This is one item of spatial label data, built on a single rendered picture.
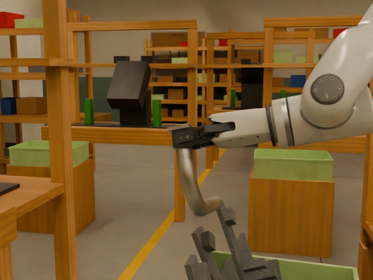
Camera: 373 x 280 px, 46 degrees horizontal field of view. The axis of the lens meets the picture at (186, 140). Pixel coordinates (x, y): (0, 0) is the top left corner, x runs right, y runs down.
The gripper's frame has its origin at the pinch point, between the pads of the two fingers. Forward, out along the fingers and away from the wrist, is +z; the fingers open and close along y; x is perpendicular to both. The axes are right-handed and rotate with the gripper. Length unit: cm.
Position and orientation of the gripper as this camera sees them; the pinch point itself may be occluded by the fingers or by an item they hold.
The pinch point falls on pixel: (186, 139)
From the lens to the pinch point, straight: 80.0
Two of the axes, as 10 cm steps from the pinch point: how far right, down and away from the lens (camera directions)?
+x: 1.2, 9.7, -1.9
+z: -9.6, 1.7, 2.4
